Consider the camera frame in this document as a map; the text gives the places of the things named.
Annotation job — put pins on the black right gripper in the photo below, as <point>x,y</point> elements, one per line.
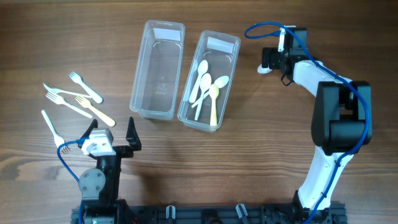
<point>267,58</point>

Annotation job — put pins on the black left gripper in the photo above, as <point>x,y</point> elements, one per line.
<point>121,151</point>

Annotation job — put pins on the white plastic spoon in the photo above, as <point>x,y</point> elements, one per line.
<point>204,86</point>
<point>262,70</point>

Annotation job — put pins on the white spoon thin handle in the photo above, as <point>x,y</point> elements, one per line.
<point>219,82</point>

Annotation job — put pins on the yellow plastic spoon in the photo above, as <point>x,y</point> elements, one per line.
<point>213,92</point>

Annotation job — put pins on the white spoon wide handle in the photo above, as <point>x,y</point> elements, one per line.
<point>202,69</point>

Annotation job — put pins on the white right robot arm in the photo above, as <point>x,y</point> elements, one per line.
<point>341,121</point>

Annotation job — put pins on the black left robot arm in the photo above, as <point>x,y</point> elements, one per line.
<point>99,186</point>

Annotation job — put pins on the left clear plastic container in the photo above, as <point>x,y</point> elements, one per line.
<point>155,88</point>

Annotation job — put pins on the clear plastic container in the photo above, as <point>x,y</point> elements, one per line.
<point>221,52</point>
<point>155,88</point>

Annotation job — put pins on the right clear plastic container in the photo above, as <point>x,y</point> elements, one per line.
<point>221,52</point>

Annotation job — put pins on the yellow plastic fork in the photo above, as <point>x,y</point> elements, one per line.
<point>87,104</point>

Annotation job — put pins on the long white plastic fork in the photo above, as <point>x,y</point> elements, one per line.
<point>58,140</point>

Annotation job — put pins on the short white plastic fork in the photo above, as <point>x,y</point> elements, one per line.
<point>78,79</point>

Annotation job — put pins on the thin white plastic fork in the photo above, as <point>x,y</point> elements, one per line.
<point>56,91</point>

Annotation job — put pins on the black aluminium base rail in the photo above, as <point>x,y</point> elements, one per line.
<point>265,214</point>

